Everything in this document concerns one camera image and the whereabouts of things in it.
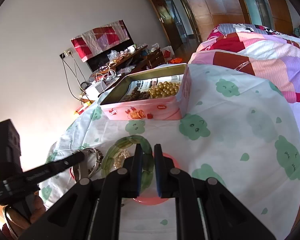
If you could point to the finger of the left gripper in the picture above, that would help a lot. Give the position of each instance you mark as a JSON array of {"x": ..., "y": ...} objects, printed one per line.
[{"x": 46, "y": 171}]

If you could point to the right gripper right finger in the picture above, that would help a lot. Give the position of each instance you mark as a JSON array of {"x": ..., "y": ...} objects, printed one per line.
[{"x": 167, "y": 175}]

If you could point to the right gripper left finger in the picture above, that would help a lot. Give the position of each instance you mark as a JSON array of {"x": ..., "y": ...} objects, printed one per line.
[{"x": 132, "y": 179}]

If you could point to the silver metal bangle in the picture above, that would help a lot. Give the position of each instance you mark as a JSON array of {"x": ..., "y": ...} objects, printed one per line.
[{"x": 90, "y": 165}]

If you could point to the pink plastic bangle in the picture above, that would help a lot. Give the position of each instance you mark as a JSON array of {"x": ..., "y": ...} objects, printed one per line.
[{"x": 142, "y": 199}]

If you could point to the wooden bedroom door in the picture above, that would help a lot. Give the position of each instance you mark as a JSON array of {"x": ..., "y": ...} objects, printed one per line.
[{"x": 167, "y": 23}]

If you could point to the pink cookie tin box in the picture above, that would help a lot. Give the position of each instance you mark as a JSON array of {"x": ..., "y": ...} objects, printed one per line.
[{"x": 161, "y": 93}]

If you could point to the white green-patterned tablecloth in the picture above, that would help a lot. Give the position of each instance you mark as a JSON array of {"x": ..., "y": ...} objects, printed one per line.
[{"x": 238, "y": 128}]

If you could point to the white box device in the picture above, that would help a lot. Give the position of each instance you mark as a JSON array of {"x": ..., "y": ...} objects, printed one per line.
[{"x": 98, "y": 87}]

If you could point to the orange item on floor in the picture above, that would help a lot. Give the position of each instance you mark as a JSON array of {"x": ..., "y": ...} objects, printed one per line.
[{"x": 176, "y": 60}]

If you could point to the wooden tv cabinet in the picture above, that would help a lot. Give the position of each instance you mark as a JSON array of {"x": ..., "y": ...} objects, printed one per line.
[{"x": 141, "y": 59}]

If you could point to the red patchwork cloth cover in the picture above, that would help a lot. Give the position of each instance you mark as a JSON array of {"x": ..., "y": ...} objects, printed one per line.
[{"x": 85, "y": 44}]

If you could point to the patchwork pink quilt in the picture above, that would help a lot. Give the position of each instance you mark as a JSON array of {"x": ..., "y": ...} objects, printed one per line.
[{"x": 256, "y": 50}]

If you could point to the wooden wardrobe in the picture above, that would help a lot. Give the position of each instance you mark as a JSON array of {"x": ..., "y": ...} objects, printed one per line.
[{"x": 210, "y": 13}]

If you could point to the wall power socket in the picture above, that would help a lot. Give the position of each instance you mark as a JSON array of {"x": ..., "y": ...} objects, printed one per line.
[{"x": 66, "y": 53}]

